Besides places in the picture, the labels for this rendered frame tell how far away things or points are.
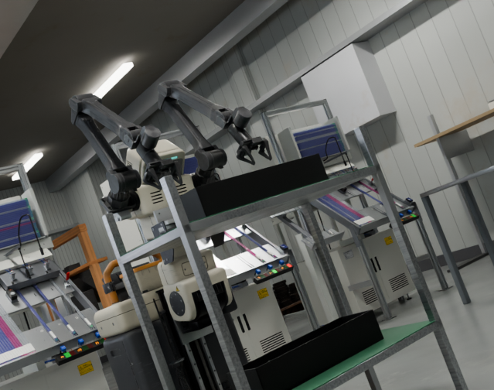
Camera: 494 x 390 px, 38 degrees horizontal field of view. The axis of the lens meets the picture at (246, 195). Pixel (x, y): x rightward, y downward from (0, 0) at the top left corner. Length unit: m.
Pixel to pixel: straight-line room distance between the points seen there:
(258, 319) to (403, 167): 3.41
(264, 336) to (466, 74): 3.52
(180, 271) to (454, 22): 5.12
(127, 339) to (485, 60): 5.12
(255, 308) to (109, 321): 2.27
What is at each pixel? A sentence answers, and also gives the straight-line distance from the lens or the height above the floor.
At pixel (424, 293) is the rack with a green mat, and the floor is 0.45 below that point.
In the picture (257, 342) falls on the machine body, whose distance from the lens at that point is 5.24.
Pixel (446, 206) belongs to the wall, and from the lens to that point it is 7.90.
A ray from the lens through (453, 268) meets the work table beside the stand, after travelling 5.13.
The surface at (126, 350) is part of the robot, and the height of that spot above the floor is 0.62.
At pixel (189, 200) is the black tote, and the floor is 1.03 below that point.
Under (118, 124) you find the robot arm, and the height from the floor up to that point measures 1.42.
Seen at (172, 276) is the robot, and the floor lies 0.83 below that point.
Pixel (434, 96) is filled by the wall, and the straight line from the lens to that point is 7.73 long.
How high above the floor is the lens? 0.78
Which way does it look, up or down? 5 degrees up
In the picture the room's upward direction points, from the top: 21 degrees counter-clockwise
